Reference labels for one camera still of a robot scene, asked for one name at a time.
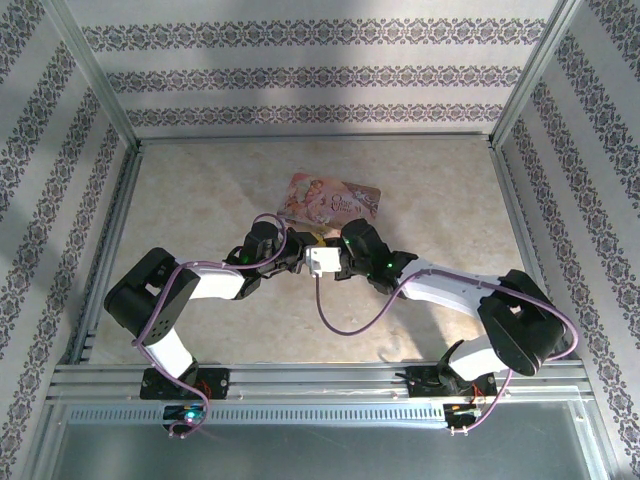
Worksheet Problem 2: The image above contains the pink illustrated tin box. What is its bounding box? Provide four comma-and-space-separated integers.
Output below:
275, 172, 383, 237

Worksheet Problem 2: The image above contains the left controller board green light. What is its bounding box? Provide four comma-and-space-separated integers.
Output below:
162, 404, 207, 427

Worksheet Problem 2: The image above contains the right controller board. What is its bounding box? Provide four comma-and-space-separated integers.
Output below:
443, 402, 484, 427

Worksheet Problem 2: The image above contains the grey metal sheet panel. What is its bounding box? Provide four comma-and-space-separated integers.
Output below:
49, 422, 601, 480

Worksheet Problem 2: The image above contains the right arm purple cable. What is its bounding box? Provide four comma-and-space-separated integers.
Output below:
315, 274, 582, 437

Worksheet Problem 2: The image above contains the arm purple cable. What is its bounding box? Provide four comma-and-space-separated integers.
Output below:
315, 274, 582, 437
130, 213, 289, 441

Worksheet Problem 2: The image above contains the aluminium rear frame rail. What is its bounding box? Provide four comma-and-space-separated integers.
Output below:
135, 131, 496, 148

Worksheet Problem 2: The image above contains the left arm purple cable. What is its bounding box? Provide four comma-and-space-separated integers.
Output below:
130, 213, 289, 441

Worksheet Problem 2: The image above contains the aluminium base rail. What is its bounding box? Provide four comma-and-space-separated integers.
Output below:
49, 362, 594, 404

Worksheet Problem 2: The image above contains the aluminium side frame rail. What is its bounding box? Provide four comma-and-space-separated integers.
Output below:
488, 142, 571, 362
69, 142, 146, 365

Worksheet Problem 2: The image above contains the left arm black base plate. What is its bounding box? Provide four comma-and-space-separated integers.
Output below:
139, 366, 232, 401

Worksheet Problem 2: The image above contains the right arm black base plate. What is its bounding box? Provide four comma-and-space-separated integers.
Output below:
405, 366, 499, 401

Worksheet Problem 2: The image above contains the slotted grey cable duct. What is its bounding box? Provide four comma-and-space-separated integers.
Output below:
67, 402, 454, 427

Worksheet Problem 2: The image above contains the aluminium frame post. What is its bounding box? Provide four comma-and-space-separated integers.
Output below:
489, 0, 586, 149
42, 0, 142, 149

